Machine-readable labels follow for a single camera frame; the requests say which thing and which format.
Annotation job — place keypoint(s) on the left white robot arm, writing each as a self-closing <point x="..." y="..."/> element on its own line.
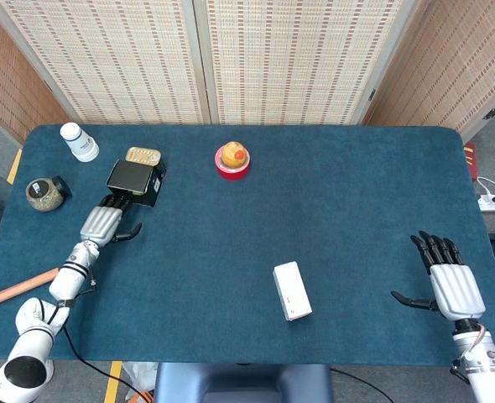
<point x="33" y="336"/>

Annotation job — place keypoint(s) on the black screen hinge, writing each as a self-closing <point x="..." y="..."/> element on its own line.
<point x="372" y="95"/>

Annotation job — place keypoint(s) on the woven bamboo folding screen panel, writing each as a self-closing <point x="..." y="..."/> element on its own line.
<point x="113" y="59"/>
<point x="293" y="59"/>

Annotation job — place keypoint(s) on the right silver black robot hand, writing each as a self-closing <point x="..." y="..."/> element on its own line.
<point x="457" y="289"/>

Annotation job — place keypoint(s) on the black open cardboard box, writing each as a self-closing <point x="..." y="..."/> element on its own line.
<point x="132" y="180"/>

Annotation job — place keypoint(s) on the red yellow floor object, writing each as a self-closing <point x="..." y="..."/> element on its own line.
<point x="470" y="161"/>

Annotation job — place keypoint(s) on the yellow orange toy fruit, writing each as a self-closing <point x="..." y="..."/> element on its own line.
<point x="231" y="154"/>

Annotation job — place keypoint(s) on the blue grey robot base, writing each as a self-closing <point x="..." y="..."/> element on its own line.
<point x="243" y="384"/>

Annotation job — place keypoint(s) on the white rectangular carton box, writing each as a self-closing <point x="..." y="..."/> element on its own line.
<point x="293" y="291"/>

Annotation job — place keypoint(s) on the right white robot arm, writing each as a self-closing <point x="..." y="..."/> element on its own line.
<point x="486" y="365"/>

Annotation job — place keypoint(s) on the red dish with yellow fruit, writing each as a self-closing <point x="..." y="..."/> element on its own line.
<point x="232" y="173"/>

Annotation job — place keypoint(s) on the glass jar with black lid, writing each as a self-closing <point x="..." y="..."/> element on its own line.
<point x="44" y="195"/>

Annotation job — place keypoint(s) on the gold metal tin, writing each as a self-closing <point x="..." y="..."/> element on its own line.
<point x="143" y="154"/>

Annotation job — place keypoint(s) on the white plastic bottle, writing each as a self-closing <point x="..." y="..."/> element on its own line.
<point x="81" y="144"/>

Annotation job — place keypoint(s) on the white plastic bag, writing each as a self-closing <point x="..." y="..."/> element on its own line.
<point x="140" y="375"/>

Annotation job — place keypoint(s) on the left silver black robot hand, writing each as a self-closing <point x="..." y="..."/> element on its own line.
<point x="100" y="224"/>

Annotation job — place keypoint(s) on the white power strip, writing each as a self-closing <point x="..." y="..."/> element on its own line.
<point x="493" y="205"/>

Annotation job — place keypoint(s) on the wooden round stick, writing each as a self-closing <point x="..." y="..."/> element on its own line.
<point x="17" y="289"/>

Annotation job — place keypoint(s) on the brown woven folding screen panel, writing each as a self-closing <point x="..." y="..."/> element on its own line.
<point x="453" y="63"/>
<point x="8" y="80"/>

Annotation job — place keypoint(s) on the blue felt table cloth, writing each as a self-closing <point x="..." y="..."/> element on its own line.
<point x="239" y="235"/>

